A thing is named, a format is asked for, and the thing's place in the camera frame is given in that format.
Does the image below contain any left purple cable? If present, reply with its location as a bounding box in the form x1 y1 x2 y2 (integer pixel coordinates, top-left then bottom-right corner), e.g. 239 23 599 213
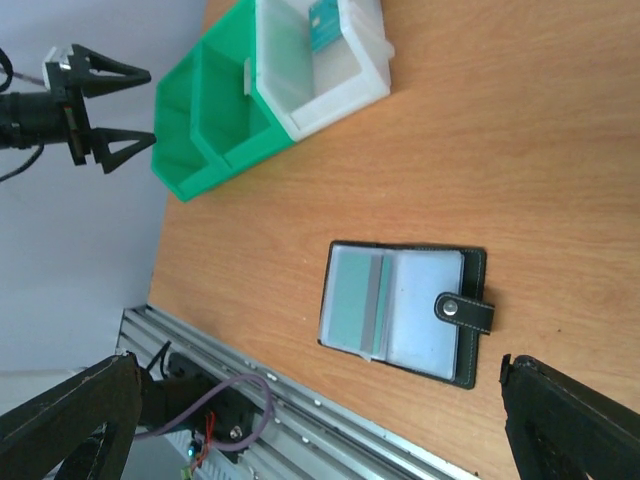
132 372 276 446

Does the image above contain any black card holder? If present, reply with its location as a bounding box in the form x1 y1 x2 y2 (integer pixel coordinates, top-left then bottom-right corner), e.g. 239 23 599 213
317 240 495 390

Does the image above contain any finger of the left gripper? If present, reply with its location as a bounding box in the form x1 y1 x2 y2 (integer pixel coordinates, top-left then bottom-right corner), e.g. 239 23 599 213
69 44 151 98
90 128 156 174

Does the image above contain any teal card in holder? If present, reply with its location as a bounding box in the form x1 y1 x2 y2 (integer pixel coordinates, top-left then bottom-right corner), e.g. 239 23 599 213
318 245 392 361

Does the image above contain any teal credit card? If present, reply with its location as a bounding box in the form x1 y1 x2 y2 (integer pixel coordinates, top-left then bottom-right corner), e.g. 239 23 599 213
308 0 342 53

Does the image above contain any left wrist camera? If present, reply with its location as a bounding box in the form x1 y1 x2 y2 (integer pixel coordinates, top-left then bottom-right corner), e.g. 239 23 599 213
42 45 73 90

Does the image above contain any clear plastic tray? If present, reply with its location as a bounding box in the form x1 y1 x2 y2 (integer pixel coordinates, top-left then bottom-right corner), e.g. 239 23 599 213
254 1 395 142

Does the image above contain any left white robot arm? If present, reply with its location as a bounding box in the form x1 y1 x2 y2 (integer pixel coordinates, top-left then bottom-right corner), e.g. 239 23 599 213
1 44 156 182

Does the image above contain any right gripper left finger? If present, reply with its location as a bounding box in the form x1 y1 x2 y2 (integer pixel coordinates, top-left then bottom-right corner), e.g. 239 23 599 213
1 354 142 479

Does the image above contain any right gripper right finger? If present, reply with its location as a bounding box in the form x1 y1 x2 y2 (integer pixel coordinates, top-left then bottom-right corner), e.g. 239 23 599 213
500 354 639 479

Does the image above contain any green plastic tray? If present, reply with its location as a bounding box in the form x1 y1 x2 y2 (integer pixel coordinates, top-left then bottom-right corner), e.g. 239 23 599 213
151 1 294 202

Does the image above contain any aluminium rail frame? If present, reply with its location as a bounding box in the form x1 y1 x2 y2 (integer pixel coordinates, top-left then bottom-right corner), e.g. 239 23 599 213
118 306 474 479

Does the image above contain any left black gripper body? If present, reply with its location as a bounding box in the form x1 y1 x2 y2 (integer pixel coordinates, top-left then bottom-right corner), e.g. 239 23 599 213
47 71 91 166

